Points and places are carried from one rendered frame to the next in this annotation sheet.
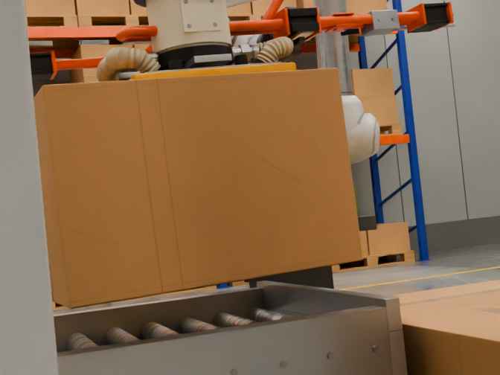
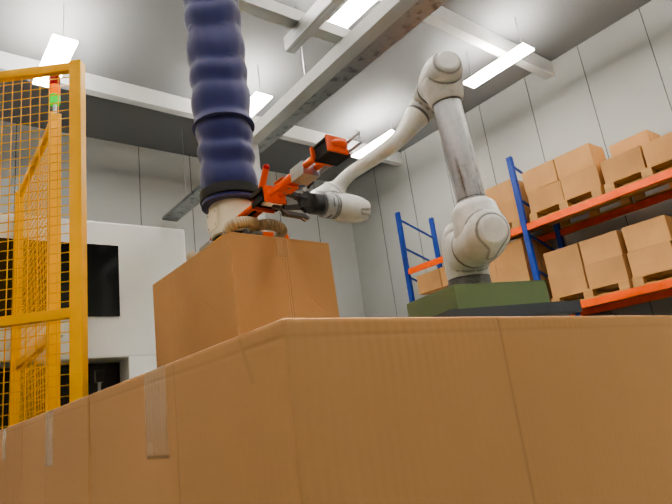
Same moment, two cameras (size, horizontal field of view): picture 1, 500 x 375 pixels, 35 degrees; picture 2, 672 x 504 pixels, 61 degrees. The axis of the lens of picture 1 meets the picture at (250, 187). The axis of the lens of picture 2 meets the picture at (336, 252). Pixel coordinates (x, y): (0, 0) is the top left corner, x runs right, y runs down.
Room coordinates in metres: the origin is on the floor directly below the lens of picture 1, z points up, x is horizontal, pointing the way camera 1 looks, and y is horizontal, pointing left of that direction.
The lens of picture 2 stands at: (1.40, -1.88, 0.49)
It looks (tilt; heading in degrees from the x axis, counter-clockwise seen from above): 16 degrees up; 71
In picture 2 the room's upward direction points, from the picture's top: 8 degrees counter-clockwise
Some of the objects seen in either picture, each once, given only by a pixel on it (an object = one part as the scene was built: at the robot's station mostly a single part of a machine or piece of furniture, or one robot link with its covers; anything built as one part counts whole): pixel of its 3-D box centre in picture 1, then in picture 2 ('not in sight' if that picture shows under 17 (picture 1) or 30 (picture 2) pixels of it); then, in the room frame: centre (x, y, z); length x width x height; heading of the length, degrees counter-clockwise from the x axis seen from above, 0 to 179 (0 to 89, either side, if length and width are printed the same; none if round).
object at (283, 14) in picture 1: (295, 24); (268, 199); (1.79, -0.14, 1.20); 0.10 x 0.08 x 0.06; 21
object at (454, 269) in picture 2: not in sight; (464, 249); (2.51, -0.11, 1.01); 0.18 x 0.16 x 0.22; 77
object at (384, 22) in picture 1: (379, 22); (304, 173); (1.86, -0.34, 1.20); 0.07 x 0.07 x 0.04; 21
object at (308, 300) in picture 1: (315, 301); not in sight; (1.79, -0.12, 0.58); 0.70 x 0.03 x 0.06; 20
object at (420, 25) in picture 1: (428, 16); (328, 150); (1.90, -0.47, 1.22); 0.08 x 0.07 x 0.05; 111
